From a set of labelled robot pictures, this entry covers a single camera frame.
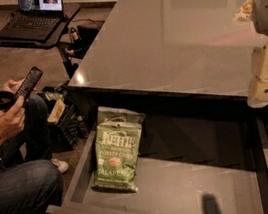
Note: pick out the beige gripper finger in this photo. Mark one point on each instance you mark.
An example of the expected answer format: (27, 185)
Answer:
(258, 93)

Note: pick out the green jalapeno chip bag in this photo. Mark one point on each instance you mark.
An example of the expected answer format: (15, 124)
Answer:
(117, 148)

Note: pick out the black smartphone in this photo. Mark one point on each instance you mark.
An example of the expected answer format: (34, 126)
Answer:
(32, 78)

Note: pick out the open grey drawer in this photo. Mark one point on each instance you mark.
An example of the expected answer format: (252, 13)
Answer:
(186, 166)

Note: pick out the person's right hand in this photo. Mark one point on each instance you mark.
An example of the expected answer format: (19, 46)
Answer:
(12, 86)

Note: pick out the person's left hand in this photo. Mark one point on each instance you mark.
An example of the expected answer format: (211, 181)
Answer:
(12, 121)

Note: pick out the black box under stand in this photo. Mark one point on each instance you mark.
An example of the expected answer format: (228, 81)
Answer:
(82, 37)

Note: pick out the black plastic crate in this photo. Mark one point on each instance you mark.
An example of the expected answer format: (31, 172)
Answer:
(64, 133)

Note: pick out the tan package in crate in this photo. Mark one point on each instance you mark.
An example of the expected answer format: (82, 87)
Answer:
(57, 112)

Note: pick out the black laptop stand table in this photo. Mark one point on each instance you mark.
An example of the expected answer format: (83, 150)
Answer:
(54, 40)

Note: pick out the white sneaker far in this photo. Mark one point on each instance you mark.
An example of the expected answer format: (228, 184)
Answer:
(62, 165)

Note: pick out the black laptop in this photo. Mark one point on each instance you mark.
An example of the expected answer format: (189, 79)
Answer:
(34, 20)

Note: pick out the person's blue jeans legs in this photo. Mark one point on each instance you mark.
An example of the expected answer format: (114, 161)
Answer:
(29, 182)

